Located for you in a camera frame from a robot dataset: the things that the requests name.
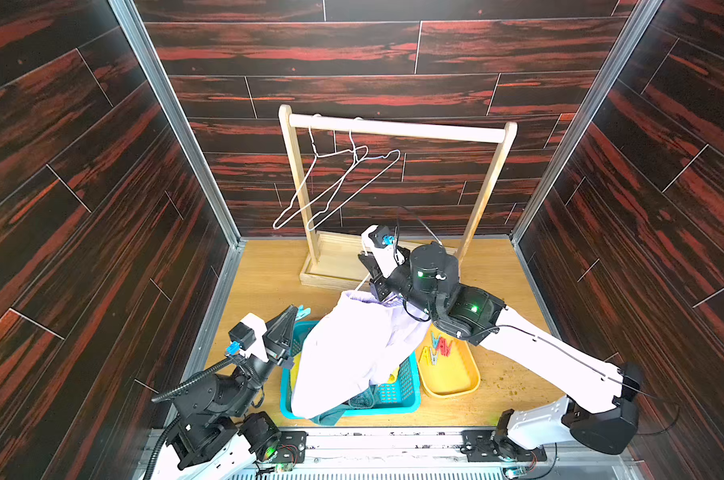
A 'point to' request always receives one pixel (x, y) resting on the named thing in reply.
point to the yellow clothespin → (425, 355)
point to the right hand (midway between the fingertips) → (370, 251)
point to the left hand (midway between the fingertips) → (294, 310)
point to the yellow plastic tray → (456, 374)
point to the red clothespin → (444, 349)
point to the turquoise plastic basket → (399, 392)
